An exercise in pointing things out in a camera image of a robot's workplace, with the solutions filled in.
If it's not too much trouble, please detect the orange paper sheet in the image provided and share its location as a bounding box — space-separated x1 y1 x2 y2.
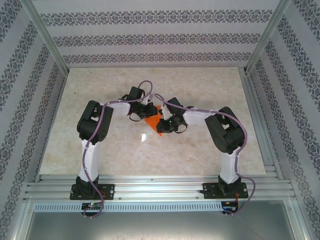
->
144 104 166 138

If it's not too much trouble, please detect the grey metal sheet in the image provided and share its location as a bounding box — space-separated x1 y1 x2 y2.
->
9 199 311 240

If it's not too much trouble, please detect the small circuit board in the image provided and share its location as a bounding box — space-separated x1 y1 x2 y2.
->
223 201 239 214

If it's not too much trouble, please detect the circuit board with green light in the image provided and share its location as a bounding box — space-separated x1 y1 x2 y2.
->
81 202 104 211

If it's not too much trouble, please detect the aluminium mounting rail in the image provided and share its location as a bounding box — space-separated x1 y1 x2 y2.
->
23 174 294 202

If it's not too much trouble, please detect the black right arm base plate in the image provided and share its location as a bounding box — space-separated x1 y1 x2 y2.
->
202 182 249 200

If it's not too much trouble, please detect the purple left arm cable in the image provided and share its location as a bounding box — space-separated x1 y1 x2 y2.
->
81 80 154 220

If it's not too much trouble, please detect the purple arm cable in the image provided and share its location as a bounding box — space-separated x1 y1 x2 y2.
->
81 80 154 220
154 93 256 218

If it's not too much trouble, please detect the slotted grey cable duct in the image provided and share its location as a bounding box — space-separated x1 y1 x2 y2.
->
33 201 224 213

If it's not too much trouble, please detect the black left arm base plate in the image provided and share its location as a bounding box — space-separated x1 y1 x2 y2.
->
69 184 116 201

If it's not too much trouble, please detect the thin aluminium side rail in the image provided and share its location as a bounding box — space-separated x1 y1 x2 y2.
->
34 71 69 182

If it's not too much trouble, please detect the wide aluminium side rail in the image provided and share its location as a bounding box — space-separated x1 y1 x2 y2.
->
238 66 285 181

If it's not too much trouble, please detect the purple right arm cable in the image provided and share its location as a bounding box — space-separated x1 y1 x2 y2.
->
154 93 256 218

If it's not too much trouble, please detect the aluminium frame post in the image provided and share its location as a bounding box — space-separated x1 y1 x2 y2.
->
246 0 293 73
21 0 70 73

